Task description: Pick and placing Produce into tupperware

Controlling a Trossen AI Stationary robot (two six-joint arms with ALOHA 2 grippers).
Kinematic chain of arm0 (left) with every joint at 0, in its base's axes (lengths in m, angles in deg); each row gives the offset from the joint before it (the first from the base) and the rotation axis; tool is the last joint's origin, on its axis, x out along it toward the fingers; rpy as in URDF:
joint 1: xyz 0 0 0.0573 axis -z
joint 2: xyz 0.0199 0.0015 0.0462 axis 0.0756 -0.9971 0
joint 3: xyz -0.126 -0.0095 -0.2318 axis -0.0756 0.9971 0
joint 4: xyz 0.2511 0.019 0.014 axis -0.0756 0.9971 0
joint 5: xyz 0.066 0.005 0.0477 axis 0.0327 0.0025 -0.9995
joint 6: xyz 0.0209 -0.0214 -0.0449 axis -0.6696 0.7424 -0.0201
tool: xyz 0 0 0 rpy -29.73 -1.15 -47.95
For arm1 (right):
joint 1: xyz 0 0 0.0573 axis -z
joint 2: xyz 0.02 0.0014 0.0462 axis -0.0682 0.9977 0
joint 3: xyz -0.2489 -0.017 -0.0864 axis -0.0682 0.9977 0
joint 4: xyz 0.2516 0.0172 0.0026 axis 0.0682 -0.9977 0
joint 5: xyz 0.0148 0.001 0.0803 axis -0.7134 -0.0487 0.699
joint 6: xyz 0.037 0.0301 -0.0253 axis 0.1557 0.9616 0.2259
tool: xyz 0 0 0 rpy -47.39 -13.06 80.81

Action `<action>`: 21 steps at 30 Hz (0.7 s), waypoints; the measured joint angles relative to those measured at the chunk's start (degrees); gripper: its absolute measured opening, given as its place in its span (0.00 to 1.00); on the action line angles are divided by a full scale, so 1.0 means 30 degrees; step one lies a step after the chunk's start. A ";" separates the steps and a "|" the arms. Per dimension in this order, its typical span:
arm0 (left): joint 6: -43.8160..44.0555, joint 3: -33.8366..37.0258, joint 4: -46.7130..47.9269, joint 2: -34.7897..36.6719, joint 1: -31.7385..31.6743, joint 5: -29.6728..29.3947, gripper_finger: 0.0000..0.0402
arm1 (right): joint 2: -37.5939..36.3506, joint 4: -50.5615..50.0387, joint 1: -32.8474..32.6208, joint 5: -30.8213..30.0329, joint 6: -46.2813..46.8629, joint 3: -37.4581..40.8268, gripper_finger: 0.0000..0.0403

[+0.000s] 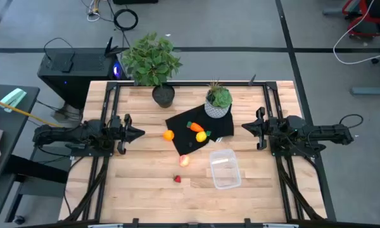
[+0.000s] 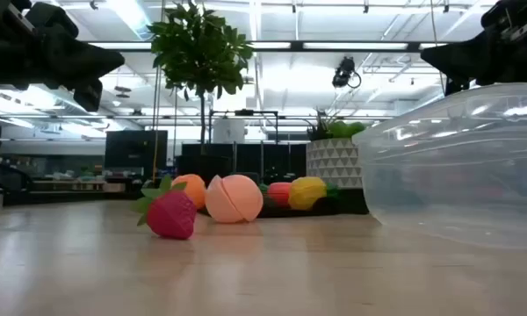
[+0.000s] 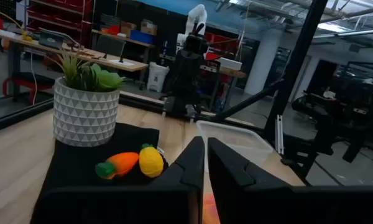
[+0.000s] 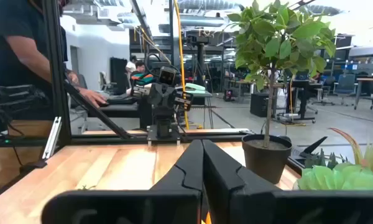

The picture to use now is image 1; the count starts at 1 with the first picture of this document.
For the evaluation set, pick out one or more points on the grey furniture leg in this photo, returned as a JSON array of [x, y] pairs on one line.
[[372, 91]]

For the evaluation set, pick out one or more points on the clear plastic tupperware container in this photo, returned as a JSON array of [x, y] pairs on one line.
[[225, 171]]

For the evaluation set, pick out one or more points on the leafy green plant black pot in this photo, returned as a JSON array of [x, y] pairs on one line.
[[150, 60]]

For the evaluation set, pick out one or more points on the black metal rig frame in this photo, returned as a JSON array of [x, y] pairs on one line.
[[234, 84]]

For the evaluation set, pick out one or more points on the orange toy carrot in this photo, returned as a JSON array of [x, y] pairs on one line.
[[196, 127]]

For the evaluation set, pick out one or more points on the pink toy peach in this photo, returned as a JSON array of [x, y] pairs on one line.
[[184, 161]]

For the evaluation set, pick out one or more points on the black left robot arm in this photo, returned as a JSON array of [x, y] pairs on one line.
[[66, 133]]

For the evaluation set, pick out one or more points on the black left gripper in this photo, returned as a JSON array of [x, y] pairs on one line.
[[122, 131]]

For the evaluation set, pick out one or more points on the mint green desk item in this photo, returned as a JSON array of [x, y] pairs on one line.
[[14, 96]]

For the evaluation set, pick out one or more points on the toy orange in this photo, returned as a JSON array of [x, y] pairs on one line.
[[168, 135]]

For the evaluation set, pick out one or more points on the black cloth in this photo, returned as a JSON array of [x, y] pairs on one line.
[[180, 133]]

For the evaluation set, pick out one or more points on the succulent in white patterned pot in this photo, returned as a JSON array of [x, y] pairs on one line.
[[218, 98]]

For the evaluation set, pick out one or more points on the red toy strawberry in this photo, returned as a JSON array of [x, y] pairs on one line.
[[177, 179]]

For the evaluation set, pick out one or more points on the black side desk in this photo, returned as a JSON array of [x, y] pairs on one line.
[[16, 133]]

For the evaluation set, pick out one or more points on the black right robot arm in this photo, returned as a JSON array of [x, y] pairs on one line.
[[320, 133]]

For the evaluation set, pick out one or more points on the yellow toy fruit green leaves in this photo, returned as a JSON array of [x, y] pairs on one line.
[[201, 136]]

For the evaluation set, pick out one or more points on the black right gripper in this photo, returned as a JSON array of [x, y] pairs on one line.
[[272, 130]]

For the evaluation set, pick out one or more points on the red and black chair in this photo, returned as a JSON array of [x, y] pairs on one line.
[[367, 28]]

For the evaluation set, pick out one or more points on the black computer tower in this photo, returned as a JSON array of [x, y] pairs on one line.
[[73, 79]]

